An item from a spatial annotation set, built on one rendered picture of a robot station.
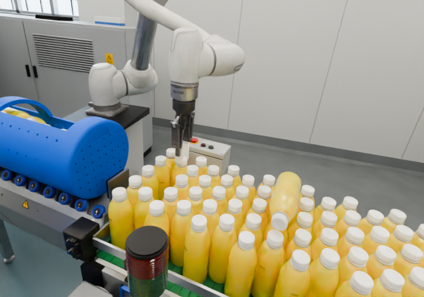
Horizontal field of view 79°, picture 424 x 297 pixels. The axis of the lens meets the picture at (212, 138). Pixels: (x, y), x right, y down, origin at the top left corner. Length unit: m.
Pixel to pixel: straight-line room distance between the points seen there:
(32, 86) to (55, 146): 2.45
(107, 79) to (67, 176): 0.76
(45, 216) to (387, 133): 3.66
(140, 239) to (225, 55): 0.62
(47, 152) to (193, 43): 0.56
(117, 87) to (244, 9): 2.27
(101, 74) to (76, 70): 1.39
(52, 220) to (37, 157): 0.27
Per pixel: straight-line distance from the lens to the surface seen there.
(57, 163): 0.92
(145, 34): 1.41
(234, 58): 0.89
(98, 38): 2.70
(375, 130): 3.87
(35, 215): 1.20
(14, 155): 1.07
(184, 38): 0.78
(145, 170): 0.87
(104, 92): 1.55
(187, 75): 0.79
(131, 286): 0.47
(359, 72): 3.61
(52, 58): 3.08
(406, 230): 0.89
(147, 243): 0.42
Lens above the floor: 1.57
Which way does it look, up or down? 24 degrees down
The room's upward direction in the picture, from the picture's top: 5 degrees clockwise
